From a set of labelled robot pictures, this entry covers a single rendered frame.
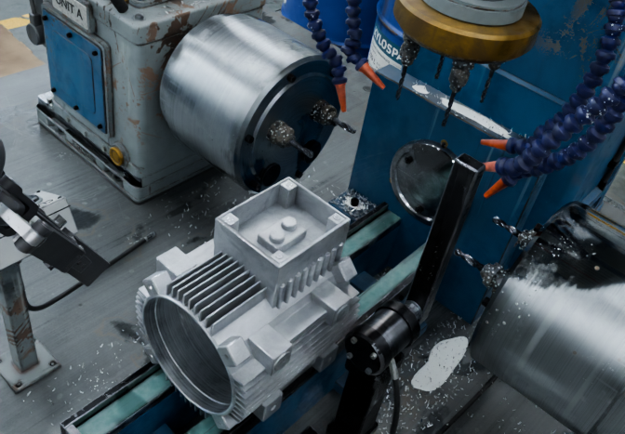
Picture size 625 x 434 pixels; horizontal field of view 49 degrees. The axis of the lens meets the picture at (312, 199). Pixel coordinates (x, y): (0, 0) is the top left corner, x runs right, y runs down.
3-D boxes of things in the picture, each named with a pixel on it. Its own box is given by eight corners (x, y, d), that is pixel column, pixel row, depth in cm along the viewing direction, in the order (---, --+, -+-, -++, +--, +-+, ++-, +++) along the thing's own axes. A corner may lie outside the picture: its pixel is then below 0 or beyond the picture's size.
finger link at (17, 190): (2, 169, 51) (11, 178, 51) (79, 231, 61) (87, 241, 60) (-40, 207, 51) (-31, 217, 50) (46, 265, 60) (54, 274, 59)
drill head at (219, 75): (212, 83, 140) (219, -36, 124) (348, 172, 124) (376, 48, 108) (109, 124, 124) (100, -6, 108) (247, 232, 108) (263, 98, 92)
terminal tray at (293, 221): (280, 217, 88) (286, 174, 84) (342, 263, 83) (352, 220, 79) (209, 261, 81) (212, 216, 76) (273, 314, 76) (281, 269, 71)
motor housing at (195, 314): (247, 280, 100) (259, 179, 88) (346, 360, 91) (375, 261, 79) (135, 355, 87) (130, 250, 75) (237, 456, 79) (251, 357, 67)
